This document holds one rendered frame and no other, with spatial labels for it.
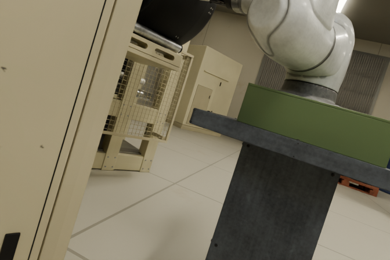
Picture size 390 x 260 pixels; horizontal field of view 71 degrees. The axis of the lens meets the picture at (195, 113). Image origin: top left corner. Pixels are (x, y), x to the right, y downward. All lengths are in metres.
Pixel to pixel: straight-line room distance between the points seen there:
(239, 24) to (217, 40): 0.82
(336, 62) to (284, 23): 0.25
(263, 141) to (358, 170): 0.19
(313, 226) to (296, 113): 0.29
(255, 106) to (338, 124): 0.19
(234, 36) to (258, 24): 8.13
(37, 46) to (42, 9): 0.05
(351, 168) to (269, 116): 0.20
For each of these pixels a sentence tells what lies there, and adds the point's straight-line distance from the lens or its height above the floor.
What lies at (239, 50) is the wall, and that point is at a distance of 8.61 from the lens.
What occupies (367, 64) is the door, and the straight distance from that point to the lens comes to 8.62.
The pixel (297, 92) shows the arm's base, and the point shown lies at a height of 0.77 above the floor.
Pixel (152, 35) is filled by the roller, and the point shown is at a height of 0.89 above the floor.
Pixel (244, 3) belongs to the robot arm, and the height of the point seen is 1.05.
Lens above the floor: 0.66
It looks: 2 degrees down
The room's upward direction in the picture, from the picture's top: 18 degrees clockwise
